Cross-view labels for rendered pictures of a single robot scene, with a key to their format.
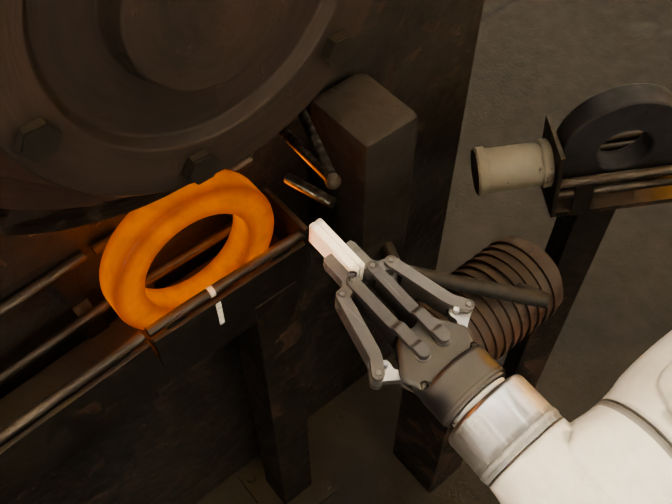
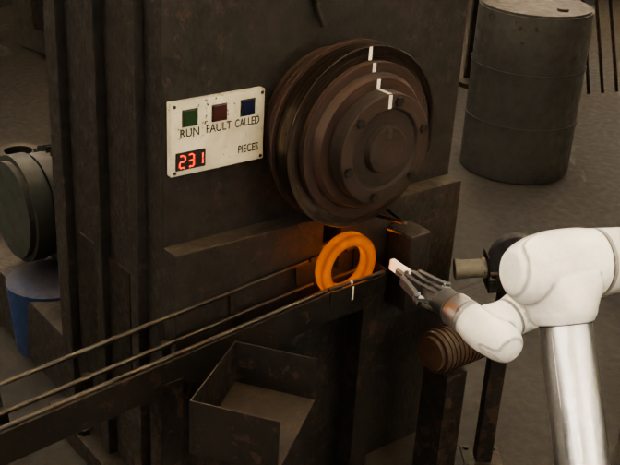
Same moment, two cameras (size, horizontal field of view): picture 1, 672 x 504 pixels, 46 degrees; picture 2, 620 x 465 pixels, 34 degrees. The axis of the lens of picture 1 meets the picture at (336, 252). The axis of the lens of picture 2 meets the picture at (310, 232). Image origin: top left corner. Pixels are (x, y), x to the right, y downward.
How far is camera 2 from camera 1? 205 cm
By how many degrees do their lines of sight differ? 28
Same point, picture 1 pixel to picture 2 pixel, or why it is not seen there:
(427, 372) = (434, 296)
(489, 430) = (455, 304)
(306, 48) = (403, 172)
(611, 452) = (494, 305)
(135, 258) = (333, 252)
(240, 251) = (361, 272)
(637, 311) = not seen: hidden behind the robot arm
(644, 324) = not seen: hidden behind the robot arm
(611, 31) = not seen: hidden behind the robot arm
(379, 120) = (416, 231)
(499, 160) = (464, 262)
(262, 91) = (390, 183)
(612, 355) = (545, 445)
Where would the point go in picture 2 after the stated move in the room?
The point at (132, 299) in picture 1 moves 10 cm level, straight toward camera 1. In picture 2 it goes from (327, 271) to (343, 289)
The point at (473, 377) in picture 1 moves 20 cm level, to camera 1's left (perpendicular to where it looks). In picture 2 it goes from (449, 292) to (370, 287)
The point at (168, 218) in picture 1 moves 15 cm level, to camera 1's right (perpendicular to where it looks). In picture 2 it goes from (346, 240) to (403, 244)
